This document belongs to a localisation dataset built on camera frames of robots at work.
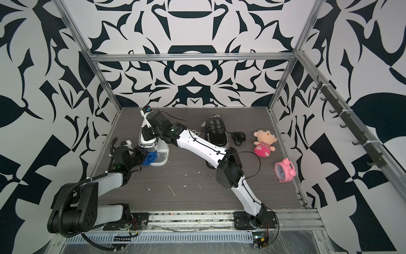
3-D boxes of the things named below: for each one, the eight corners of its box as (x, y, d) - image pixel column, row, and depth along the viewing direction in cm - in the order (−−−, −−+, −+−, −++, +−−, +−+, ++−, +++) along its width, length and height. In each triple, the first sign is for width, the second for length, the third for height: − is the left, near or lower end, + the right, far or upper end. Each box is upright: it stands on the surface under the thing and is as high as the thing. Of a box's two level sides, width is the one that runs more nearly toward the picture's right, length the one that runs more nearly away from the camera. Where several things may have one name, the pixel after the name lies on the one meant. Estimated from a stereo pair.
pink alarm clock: (277, 183, 86) (285, 176, 78) (272, 167, 92) (279, 158, 84) (288, 183, 86) (297, 176, 78) (283, 167, 93) (290, 158, 84)
